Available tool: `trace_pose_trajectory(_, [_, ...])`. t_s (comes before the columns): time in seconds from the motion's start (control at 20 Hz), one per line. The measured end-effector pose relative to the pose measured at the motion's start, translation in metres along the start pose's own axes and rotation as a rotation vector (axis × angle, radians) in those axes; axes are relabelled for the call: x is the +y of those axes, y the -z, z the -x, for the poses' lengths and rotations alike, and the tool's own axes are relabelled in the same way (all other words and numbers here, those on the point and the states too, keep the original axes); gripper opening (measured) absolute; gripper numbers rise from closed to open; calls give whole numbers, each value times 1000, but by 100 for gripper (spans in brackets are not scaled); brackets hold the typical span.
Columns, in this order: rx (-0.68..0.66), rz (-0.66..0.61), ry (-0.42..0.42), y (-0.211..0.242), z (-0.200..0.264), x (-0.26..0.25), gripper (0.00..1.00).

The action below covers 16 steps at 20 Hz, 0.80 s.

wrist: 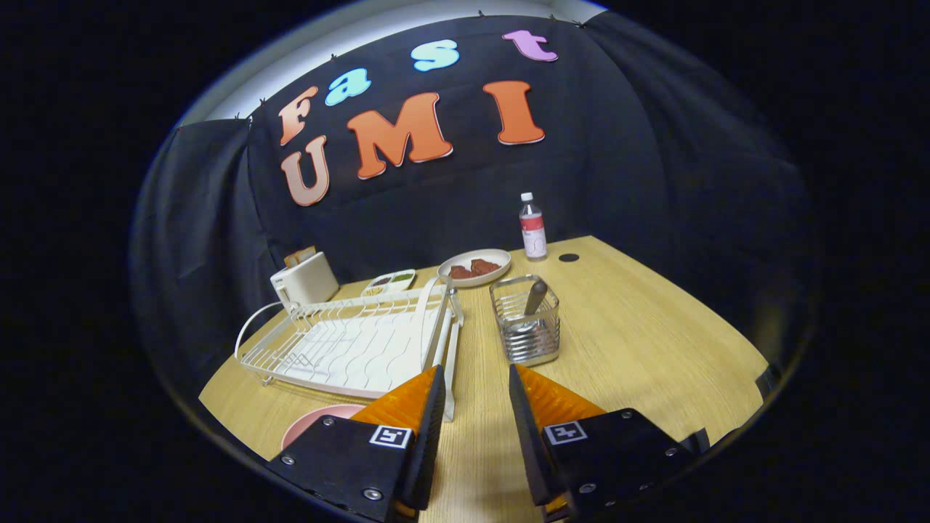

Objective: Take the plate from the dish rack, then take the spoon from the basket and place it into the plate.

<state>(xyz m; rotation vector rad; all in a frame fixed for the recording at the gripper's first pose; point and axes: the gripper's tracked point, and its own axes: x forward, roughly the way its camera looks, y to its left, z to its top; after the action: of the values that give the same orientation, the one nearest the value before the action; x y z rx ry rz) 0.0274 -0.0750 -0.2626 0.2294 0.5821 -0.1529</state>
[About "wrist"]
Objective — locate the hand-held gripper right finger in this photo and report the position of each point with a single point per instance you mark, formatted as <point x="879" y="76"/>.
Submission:
<point x="524" y="443"/>

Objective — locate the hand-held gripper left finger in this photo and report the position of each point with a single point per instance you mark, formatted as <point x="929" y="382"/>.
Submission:
<point x="432" y="436"/>

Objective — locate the pink plate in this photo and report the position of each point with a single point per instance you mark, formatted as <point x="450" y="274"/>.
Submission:
<point x="320" y="421"/>

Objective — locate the white divided dish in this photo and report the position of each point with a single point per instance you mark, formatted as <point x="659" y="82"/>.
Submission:
<point x="389" y="285"/>

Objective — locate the white plate with meat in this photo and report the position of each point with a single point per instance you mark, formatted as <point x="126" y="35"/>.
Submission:
<point x="494" y="254"/>

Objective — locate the red meat piece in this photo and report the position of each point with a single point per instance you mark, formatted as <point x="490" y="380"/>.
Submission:
<point x="461" y="272"/>
<point x="484" y="267"/>

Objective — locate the white toaster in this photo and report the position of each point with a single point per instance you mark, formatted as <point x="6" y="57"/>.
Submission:
<point x="309" y="283"/>

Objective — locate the clear bottle with red label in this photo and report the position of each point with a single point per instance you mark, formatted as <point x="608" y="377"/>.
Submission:
<point x="534" y="232"/>

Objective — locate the toast bread slices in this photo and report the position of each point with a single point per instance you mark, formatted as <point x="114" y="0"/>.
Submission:
<point x="299" y="256"/>

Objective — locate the black backdrop cloth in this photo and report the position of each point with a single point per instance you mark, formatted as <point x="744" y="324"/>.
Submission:
<point x="617" y="167"/>

